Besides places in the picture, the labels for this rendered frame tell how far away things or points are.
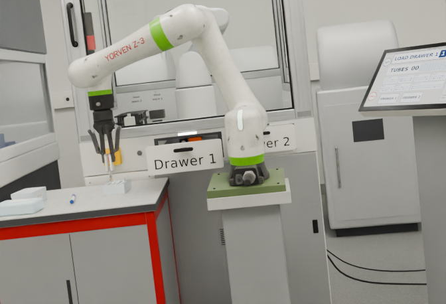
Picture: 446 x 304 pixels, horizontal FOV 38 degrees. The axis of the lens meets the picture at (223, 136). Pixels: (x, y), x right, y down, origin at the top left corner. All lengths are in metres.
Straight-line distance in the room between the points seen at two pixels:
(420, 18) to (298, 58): 3.40
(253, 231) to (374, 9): 4.07
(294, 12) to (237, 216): 1.00
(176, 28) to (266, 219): 0.71
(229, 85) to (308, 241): 0.88
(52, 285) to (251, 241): 0.71
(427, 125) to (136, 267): 1.23
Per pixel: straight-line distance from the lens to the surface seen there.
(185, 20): 2.23
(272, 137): 2.82
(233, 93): 2.39
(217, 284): 2.96
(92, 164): 2.90
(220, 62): 2.40
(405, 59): 2.76
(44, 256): 2.39
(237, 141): 2.24
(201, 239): 2.90
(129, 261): 2.34
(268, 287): 2.31
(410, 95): 2.61
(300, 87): 2.84
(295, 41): 2.84
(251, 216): 2.25
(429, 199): 2.72
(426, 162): 2.70
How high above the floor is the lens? 1.15
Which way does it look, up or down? 5 degrees down
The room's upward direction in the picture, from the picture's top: 6 degrees counter-clockwise
